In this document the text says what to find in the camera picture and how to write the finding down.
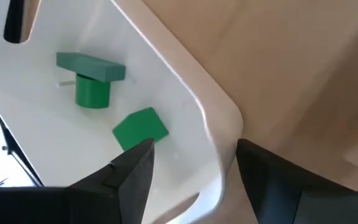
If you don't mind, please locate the dark green block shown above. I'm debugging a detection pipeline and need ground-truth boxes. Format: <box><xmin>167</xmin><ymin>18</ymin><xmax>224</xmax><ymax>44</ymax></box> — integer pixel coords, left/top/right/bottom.
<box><xmin>55</xmin><ymin>52</ymin><xmax>127</xmax><ymax>83</ymax></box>

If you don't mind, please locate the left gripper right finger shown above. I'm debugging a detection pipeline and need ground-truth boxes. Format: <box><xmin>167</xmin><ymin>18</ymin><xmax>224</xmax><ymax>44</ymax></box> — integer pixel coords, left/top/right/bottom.
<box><xmin>235</xmin><ymin>138</ymin><xmax>354</xmax><ymax>224</ymax></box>

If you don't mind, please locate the white opaque plastic bin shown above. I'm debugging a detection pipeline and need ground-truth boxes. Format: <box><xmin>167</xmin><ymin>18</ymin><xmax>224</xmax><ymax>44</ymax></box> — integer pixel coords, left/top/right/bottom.
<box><xmin>0</xmin><ymin>0</ymin><xmax>244</xmax><ymax>224</ymax></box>

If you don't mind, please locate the green rectangular block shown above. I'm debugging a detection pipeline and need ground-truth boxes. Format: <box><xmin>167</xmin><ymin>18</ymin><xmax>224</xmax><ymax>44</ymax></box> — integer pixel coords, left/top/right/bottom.
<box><xmin>111</xmin><ymin>106</ymin><xmax>170</xmax><ymax>152</ymax></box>

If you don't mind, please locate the green half-round block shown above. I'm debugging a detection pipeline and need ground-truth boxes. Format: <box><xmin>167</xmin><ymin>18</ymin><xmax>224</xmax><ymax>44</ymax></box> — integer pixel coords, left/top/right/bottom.
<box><xmin>75</xmin><ymin>73</ymin><xmax>111</xmax><ymax>110</ymax></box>

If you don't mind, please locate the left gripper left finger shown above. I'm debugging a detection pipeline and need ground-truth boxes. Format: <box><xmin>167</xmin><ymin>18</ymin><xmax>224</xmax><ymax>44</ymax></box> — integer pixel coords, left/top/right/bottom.
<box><xmin>65</xmin><ymin>138</ymin><xmax>155</xmax><ymax>224</ymax></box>

